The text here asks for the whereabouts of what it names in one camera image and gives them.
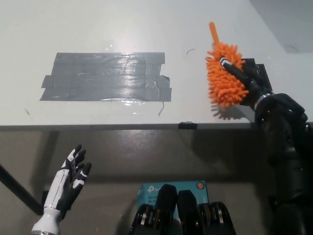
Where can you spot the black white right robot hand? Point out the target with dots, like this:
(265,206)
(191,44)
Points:
(254,85)

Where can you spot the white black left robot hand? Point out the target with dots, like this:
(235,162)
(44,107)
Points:
(71,181)

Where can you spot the orange microfiber duster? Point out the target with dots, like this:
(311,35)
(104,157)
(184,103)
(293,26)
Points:
(223,83)

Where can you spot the black floor tape patch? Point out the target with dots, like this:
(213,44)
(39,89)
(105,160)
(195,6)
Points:
(45,198)

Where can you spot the black table leg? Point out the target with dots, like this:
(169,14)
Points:
(19,188)

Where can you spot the small black tape strip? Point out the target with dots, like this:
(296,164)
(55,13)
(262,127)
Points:
(187,125)

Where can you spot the teal router box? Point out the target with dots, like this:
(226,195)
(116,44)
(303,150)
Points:
(149,192)

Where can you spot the grey duct tape patch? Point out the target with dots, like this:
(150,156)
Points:
(105,77)

